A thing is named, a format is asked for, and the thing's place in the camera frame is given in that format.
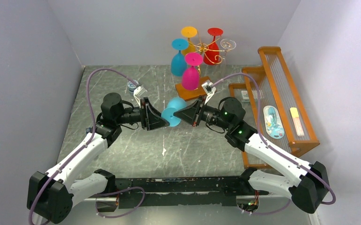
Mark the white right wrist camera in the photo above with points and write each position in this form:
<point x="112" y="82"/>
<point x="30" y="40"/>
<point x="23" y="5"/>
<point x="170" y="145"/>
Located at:
<point x="209" y="89"/>

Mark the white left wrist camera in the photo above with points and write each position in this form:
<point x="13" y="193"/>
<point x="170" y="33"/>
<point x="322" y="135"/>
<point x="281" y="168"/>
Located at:
<point x="139" y="94"/>

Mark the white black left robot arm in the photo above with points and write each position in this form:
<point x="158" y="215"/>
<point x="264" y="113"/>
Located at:
<point x="54" y="193"/>

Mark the dark blue wine glass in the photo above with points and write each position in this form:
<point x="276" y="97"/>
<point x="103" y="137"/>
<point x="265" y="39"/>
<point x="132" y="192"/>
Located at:
<point x="178" y="64"/>

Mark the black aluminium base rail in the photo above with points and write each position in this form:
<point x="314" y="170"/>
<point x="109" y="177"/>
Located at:
<point x="146" y="192"/>

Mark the pink wine glass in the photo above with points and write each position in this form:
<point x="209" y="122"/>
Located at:
<point x="190" y="78"/>

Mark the blue cleaning gel jar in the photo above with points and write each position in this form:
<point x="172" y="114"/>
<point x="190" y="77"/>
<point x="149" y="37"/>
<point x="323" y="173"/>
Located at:
<point x="132" y="86"/>

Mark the clear wine glass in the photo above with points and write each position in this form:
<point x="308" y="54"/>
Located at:
<point x="227" y="45"/>

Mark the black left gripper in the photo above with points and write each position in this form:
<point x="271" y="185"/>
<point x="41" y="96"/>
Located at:
<point x="154" y="120"/>

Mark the wooden tiered shelf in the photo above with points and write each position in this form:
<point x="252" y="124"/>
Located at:
<point x="278" y="89"/>

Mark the blue blister pack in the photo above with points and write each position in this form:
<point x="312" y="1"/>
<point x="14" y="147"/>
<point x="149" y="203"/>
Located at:
<point x="273" y="123"/>

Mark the yellow wine glass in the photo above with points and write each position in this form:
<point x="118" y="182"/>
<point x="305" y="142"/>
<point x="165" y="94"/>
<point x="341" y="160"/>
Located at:
<point x="189" y="32"/>

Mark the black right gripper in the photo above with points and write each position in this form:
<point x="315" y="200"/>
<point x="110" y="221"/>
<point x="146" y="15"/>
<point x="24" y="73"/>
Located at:
<point x="197" y="112"/>

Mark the light blue wine glass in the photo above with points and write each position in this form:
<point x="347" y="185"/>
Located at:
<point x="174" y="105"/>

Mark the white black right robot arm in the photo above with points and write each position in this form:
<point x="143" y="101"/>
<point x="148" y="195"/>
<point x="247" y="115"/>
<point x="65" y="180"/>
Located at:
<point x="302" y="182"/>

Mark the wooden rack base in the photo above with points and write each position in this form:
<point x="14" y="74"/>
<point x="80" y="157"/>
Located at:
<point x="188" y="95"/>

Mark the gold wire glass rack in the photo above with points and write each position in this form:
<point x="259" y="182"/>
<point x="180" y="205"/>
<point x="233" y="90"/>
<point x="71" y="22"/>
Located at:
<point x="202" y="47"/>

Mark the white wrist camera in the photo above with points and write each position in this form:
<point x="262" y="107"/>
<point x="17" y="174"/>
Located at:
<point x="209" y="89"/>
<point x="139" y="94"/>

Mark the yellow orange marker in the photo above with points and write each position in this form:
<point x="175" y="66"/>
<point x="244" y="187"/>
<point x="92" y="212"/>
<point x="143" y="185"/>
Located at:
<point x="297" y="122"/>

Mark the small white box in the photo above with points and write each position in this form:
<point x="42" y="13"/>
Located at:
<point x="244" y="96"/>

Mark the red wine glass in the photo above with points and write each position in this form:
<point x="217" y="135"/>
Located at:
<point x="211" y="55"/>

